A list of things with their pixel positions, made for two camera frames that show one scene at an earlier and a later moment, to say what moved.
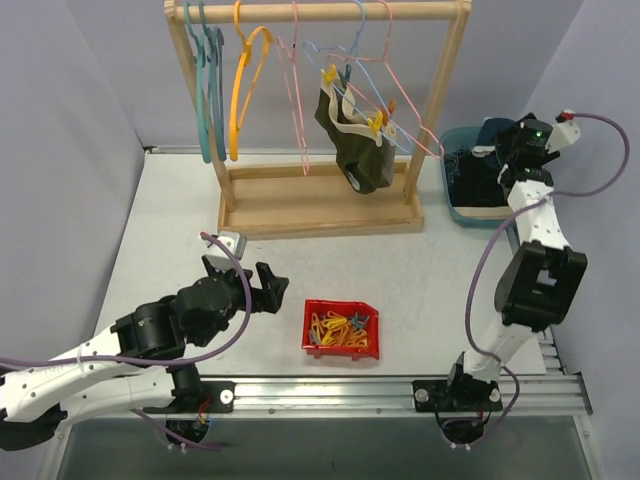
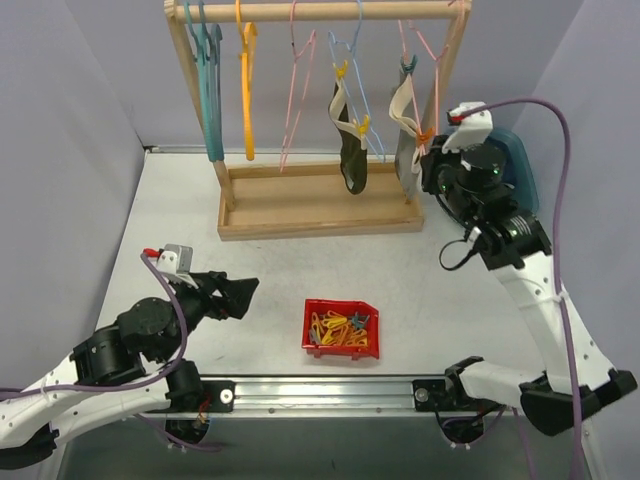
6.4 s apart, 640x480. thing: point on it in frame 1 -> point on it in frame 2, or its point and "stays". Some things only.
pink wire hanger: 384,59 -> 436,69
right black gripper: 507,151 -> 432,167
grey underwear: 387,134 -> 409,158
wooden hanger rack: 320,199 stays
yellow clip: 328,77 -> 341,72
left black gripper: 255,292 -> 216,292
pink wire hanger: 292,52 -> 313,35
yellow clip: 376,124 -> 362,129
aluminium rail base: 545,397 stays
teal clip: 347,76 -> 408,68
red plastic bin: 340,327 stays
